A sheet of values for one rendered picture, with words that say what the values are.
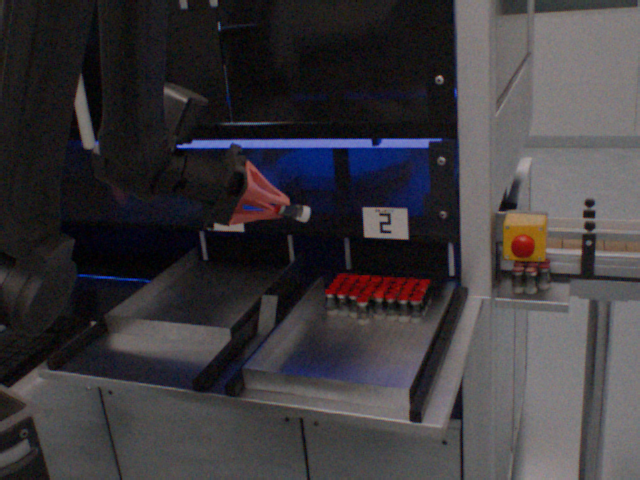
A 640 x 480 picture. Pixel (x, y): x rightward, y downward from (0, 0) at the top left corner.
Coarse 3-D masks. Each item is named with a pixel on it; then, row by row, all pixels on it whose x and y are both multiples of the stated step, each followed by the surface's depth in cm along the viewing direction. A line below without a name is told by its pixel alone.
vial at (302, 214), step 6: (294, 204) 93; (300, 204) 94; (282, 210) 93; (288, 210) 93; (294, 210) 93; (300, 210) 93; (306, 210) 94; (288, 216) 93; (294, 216) 94; (300, 216) 94; (306, 216) 94
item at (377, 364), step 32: (320, 288) 134; (288, 320) 120; (320, 320) 125; (352, 320) 123; (384, 320) 122; (256, 352) 109; (288, 352) 115; (320, 352) 114; (352, 352) 113; (384, 352) 112; (416, 352) 111; (256, 384) 105; (288, 384) 103; (320, 384) 101; (352, 384) 99; (384, 384) 104; (416, 384) 100
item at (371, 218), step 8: (368, 208) 129; (376, 208) 128; (384, 208) 128; (392, 208) 127; (400, 208) 127; (368, 216) 130; (376, 216) 129; (392, 216) 128; (400, 216) 127; (368, 224) 130; (376, 224) 130; (392, 224) 128; (400, 224) 128; (368, 232) 131; (376, 232) 130; (392, 232) 129; (400, 232) 128
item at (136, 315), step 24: (192, 264) 154; (216, 264) 154; (240, 264) 153; (264, 264) 151; (288, 264) 142; (144, 288) 138; (168, 288) 144; (192, 288) 143; (216, 288) 142; (240, 288) 141; (264, 288) 140; (120, 312) 131; (144, 312) 134; (168, 312) 133; (192, 312) 132; (216, 312) 131; (240, 312) 130; (168, 336) 123; (192, 336) 121; (216, 336) 119
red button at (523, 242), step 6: (522, 234) 119; (516, 240) 118; (522, 240) 118; (528, 240) 117; (510, 246) 119; (516, 246) 118; (522, 246) 118; (528, 246) 117; (534, 246) 118; (516, 252) 119; (522, 252) 118; (528, 252) 118
